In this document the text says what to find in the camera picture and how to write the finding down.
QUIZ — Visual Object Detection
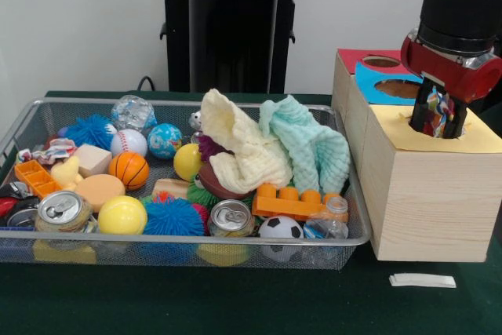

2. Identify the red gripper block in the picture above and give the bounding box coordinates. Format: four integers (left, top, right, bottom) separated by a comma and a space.
400, 28, 502, 140

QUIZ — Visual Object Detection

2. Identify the wooden box with three holes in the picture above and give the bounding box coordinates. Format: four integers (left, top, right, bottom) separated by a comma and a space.
331, 48, 502, 263

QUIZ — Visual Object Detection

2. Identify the light teal waffle cloth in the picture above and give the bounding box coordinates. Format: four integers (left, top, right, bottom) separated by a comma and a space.
259, 95, 351, 195

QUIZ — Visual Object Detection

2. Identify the cream waffle cloth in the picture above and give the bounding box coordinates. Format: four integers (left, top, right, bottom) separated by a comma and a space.
198, 88, 294, 194

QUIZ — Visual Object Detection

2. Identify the red white blue cloth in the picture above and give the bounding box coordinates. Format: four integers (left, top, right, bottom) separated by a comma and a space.
16, 137, 78, 166

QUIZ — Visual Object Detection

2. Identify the white paper strip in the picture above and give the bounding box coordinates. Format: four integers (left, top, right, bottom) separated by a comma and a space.
388, 273, 457, 289

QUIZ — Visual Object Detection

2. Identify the orange toy building block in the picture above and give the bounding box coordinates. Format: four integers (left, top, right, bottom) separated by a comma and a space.
253, 184, 348, 221

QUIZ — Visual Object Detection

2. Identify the black and white soccer ball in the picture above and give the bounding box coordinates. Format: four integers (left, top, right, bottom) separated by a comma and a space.
258, 215, 305, 262

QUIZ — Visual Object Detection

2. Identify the blue and green globe ball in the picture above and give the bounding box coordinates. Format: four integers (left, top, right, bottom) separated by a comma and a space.
147, 122, 184, 160

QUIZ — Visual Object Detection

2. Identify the blue spiky rubber ball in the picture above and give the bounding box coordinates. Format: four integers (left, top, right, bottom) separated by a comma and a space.
143, 193, 208, 239
58, 115, 118, 148

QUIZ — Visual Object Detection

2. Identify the dark green table cloth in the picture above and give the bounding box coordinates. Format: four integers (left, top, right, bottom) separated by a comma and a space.
0, 90, 502, 335

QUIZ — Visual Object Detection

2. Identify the white toy baseball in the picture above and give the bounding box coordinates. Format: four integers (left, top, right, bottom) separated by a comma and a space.
110, 129, 149, 158

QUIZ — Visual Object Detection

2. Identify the orange toy basketball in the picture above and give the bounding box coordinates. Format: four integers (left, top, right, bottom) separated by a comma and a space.
108, 151, 151, 191

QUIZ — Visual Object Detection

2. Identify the yellow smooth ball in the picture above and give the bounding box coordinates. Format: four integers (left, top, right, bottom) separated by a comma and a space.
97, 196, 149, 236

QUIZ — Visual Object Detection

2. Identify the shallow wire mesh bin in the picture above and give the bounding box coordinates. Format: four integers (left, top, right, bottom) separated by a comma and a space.
0, 97, 373, 271

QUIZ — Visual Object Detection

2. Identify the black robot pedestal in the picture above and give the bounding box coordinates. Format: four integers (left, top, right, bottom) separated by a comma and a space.
151, 0, 315, 95

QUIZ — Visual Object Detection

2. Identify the thin black looped cable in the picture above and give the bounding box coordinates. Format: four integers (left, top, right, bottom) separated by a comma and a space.
136, 75, 156, 93

